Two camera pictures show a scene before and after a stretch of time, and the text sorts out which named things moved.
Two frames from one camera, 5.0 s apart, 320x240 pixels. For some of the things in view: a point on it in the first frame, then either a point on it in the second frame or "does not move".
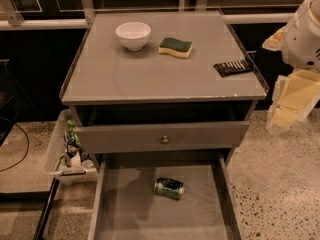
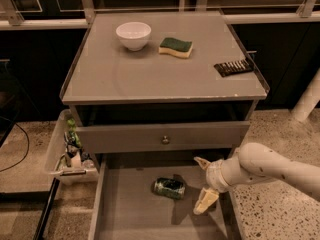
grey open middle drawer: (125, 206) does not move
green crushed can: (170, 188) does not move
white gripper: (302, 42) -> (213, 175)
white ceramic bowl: (134, 35) does not move
